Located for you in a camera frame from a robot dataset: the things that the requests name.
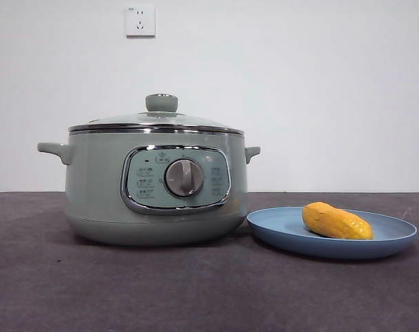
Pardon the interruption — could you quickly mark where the pale green electric steamer pot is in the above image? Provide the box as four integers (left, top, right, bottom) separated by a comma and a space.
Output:
36, 129, 261, 248

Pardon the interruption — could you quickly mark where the yellow corn cob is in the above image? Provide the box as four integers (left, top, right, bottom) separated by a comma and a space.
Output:
301, 201, 374, 241

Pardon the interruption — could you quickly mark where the glass lid with green knob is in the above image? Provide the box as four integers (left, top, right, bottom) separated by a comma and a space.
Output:
68, 93, 245, 134

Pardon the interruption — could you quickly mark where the white wall power socket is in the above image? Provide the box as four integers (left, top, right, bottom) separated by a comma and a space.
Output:
125, 5, 156, 39

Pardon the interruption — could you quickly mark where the blue round plate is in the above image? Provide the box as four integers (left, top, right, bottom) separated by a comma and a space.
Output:
246, 205, 419, 261

